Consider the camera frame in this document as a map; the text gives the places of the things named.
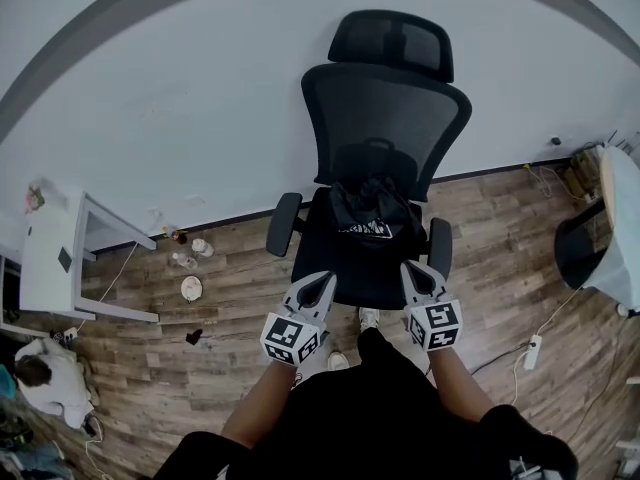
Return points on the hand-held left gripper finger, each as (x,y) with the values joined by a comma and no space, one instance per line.
(291,298)
(326,305)

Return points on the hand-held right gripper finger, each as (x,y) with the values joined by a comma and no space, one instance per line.
(412,295)
(436,283)

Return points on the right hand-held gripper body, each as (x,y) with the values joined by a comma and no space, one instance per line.
(437,325)

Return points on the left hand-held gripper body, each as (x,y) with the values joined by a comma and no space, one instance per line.
(287,335)

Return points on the black fabric bag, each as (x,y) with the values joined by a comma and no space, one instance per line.
(370,208)

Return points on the black mesh office chair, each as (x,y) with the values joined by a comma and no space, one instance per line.
(385,113)

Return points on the person's right forearm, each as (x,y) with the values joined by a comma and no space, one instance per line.
(460,388)

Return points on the person's left forearm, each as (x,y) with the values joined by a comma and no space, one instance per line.
(257,408)

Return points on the person's right white shoe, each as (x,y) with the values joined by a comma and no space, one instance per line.
(368,318)

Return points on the person's white shoe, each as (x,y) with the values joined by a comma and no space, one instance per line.
(338,360)
(368,318)

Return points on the person's left white shoe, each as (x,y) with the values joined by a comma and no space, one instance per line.
(338,360)

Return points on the small black floor scrap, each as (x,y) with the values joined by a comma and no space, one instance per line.
(194,336)

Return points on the long white power strip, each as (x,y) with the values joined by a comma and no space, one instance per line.
(533,352)

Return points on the round white plate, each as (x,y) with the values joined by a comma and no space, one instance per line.
(192,288)

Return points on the white plastic bottle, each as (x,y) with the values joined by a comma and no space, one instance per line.
(202,248)

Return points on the person's black clothes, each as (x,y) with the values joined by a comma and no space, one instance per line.
(360,428)

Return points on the small red dark bottle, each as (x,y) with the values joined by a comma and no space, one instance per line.
(177,235)

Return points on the round table with black base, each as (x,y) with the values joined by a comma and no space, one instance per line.
(575,248)

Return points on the brown cardboard box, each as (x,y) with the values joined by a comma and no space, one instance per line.
(582,178)

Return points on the light blue tablecloth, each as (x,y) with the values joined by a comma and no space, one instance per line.
(622,218)

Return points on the small white power strip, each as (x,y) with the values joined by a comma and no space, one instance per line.
(71,334)

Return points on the black phone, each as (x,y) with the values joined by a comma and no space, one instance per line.
(65,260)

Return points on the white desk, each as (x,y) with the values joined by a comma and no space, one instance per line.
(47,268)

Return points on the pink flower bunch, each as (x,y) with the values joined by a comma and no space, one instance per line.
(36,199)

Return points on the teal fabric item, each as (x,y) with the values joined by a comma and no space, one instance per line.
(7,385)

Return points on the white table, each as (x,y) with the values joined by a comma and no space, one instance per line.
(7,238)

